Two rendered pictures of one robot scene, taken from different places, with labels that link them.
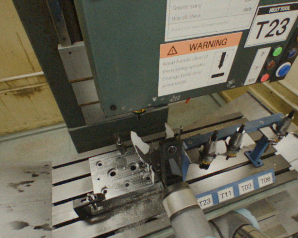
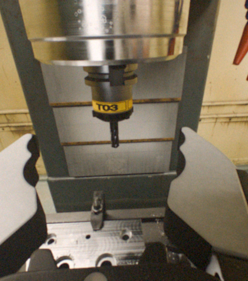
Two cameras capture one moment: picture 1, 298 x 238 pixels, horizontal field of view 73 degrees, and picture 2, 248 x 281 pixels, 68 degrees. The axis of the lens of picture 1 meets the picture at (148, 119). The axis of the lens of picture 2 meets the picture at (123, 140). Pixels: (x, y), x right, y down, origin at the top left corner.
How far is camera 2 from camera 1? 0.48 m
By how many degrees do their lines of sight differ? 22
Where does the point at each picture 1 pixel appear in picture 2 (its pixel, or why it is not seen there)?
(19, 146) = not seen: hidden behind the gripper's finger
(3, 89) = (1, 122)
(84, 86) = (70, 116)
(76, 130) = (57, 181)
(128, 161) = (101, 248)
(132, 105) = not seen: outside the picture
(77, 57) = (63, 69)
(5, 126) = not seen: outside the picture
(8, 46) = (13, 75)
